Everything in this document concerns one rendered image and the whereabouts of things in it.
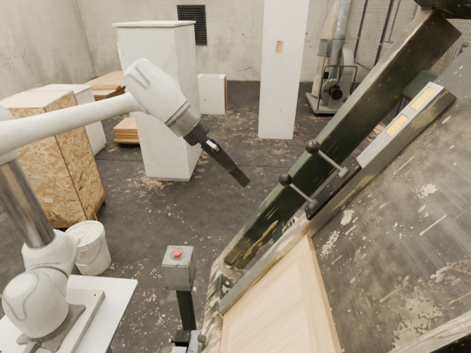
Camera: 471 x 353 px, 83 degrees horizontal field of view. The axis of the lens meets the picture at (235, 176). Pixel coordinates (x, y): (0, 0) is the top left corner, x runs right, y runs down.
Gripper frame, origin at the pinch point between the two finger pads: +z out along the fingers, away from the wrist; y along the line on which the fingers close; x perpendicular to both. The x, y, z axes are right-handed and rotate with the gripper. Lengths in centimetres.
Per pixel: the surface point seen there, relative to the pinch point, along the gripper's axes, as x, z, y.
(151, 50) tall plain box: -55, -77, 210
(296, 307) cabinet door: 16.2, 25.4, -23.7
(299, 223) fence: -1.2, 19.5, -11.3
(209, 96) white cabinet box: -139, 10, 473
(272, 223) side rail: 1.7, 29.9, 15.9
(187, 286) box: 47, 31, 36
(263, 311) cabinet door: 24.6, 29.6, -11.4
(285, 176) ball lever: -7.5, 6.1, -11.0
